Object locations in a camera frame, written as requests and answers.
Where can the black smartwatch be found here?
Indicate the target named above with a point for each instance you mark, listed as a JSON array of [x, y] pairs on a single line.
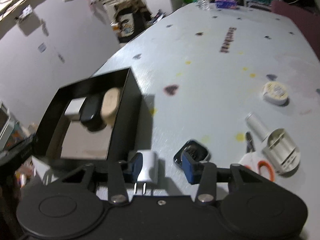
[[196, 150]]

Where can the round white tape roll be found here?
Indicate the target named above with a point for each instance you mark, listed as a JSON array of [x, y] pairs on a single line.
[[275, 93]]

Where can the white orange scissors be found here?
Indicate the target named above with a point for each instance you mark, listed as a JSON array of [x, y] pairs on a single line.
[[254, 162]]

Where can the purple tissue pack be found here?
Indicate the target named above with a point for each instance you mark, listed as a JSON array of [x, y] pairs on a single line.
[[226, 4]]

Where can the black storage box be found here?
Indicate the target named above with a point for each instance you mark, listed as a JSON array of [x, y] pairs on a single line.
[[47, 143]]

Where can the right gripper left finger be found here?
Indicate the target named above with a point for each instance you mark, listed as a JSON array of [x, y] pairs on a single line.
[[133, 168]]

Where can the white USB wall charger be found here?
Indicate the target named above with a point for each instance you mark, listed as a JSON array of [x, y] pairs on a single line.
[[148, 175]]

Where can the white square power adapter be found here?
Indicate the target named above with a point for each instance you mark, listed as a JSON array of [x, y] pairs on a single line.
[[73, 109]]

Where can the black oval earbuds case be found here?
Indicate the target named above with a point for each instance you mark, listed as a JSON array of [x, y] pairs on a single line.
[[90, 113]]

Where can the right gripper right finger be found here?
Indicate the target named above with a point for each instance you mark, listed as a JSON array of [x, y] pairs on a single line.
[[196, 170]]

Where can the beige oval earbuds case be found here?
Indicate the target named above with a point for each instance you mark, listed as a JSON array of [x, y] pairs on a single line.
[[110, 105]]

